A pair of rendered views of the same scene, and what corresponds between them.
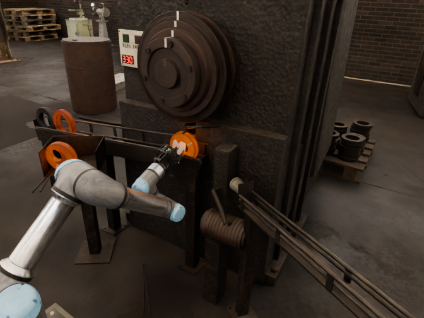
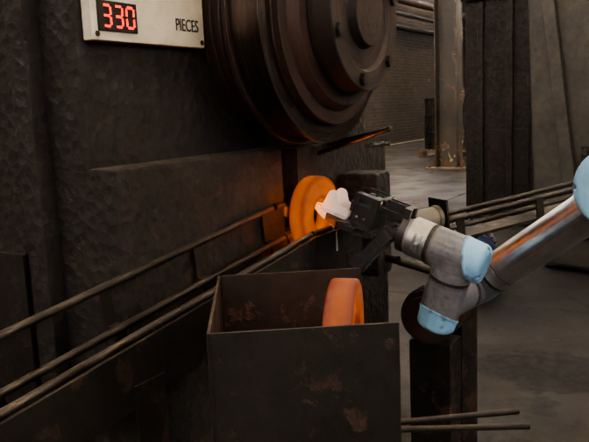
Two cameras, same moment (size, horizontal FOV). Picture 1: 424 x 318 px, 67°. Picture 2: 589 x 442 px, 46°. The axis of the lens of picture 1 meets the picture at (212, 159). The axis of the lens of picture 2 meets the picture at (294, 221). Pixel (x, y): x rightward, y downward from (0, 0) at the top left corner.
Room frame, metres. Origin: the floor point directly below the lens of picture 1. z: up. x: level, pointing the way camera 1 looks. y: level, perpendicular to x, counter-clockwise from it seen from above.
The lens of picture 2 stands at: (1.42, 1.54, 0.95)
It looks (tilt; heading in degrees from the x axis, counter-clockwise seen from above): 9 degrees down; 273
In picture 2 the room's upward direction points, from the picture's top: 2 degrees counter-clockwise
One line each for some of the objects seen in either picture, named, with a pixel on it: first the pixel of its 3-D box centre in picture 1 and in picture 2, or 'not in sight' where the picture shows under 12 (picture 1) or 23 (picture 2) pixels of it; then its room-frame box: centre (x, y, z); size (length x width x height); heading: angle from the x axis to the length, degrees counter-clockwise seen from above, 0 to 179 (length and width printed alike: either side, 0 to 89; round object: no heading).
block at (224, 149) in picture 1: (225, 168); (364, 222); (1.33, -0.07, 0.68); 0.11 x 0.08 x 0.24; 151
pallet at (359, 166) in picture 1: (309, 130); not in sight; (3.05, -0.98, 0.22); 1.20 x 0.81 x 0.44; 59
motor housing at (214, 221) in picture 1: (223, 261); (441, 387); (1.15, -0.08, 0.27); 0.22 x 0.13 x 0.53; 61
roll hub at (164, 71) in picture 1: (169, 72); (357, 15); (1.35, 0.19, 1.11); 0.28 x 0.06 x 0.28; 61
